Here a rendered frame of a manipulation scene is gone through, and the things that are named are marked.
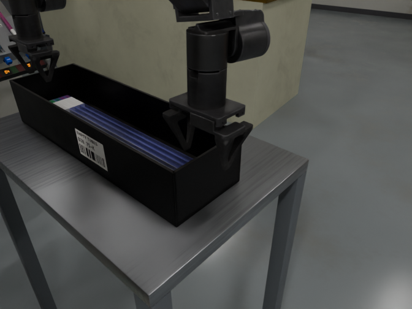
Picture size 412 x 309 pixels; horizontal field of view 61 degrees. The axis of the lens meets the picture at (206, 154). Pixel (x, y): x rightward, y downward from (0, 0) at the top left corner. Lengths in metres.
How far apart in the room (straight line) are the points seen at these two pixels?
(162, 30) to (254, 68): 0.80
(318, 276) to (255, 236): 0.33
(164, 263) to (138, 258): 0.04
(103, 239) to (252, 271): 1.05
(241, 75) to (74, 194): 1.89
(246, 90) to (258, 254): 1.23
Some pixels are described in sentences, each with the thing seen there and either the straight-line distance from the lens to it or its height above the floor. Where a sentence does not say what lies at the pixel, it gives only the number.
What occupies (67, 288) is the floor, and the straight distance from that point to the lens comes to 1.61.
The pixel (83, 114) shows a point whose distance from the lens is 0.89.
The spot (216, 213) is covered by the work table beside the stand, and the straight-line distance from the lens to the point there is 0.62.
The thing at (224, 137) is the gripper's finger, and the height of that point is 0.98.
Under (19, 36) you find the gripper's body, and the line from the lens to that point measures 0.96.
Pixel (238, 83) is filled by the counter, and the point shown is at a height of 0.32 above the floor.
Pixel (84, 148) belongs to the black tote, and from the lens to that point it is 0.74.
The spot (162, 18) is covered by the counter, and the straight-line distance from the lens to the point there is 2.76.
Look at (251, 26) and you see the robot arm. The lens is 0.53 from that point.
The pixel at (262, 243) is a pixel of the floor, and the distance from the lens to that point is 1.68.
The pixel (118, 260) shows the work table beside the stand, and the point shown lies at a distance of 0.56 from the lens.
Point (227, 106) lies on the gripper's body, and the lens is 0.52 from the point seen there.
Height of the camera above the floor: 1.22
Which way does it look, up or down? 33 degrees down
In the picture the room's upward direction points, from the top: straight up
